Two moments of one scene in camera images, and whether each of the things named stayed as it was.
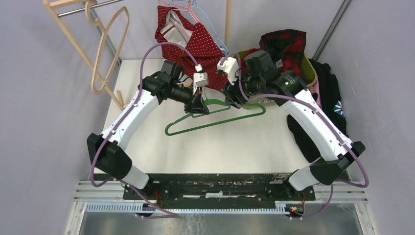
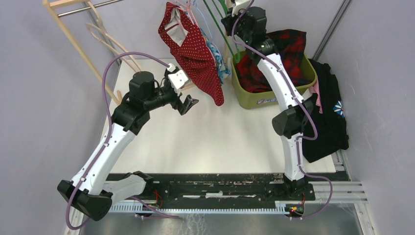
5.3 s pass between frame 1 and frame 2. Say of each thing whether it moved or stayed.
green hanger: moved
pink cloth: stayed
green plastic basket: stayed
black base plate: stayed
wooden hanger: moved
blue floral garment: moved
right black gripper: moved
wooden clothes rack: stayed
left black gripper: moved
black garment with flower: stayed
